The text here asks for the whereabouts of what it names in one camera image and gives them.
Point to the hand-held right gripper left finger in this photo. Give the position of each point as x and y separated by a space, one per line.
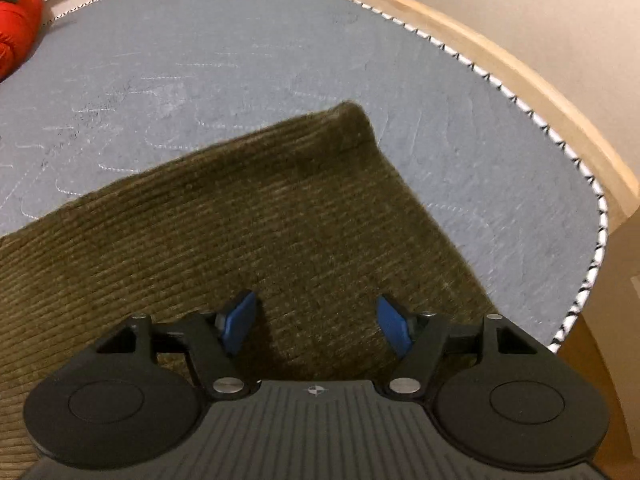
239 321

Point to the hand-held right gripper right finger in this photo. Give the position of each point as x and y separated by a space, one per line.
394 322

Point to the grey quilted mattress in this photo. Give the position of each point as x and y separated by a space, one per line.
225 55

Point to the wooden bed frame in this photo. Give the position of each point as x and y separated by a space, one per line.
500 45

